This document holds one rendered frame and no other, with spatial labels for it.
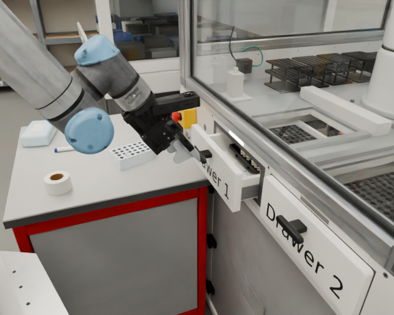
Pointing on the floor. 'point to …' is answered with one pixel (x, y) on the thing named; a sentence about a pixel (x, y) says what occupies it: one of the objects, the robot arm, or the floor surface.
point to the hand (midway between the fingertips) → (196, 152)
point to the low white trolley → (114, 227)
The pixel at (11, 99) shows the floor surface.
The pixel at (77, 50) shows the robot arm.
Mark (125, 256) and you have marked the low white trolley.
